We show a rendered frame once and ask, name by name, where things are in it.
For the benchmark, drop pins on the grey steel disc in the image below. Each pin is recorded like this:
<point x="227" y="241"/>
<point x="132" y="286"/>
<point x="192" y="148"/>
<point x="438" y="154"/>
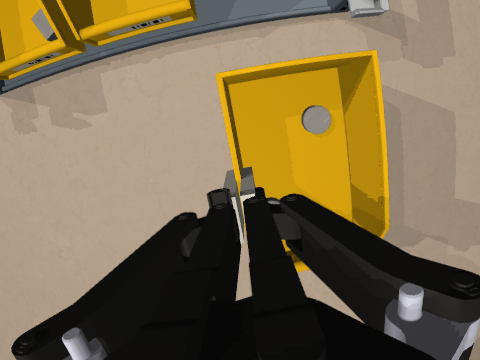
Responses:
<point x="316" y="119"/>
<point x="273" y="200"/>

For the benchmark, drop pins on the yellow bin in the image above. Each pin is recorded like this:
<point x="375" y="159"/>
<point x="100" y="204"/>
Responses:
<point x="345" y="169"/>
<point x="85" y="17"/>
<point x="18" y="34"/>

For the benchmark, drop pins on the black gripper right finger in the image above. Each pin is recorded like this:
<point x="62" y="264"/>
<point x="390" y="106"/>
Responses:
<point x="430" y="306"/>

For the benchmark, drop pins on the dark grey metal shelf rack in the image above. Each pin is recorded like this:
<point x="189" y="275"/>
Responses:
<point x="212" y="15"/>

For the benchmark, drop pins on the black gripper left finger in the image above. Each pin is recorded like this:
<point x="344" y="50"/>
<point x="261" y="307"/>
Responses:
<point x="112" y="311"/>

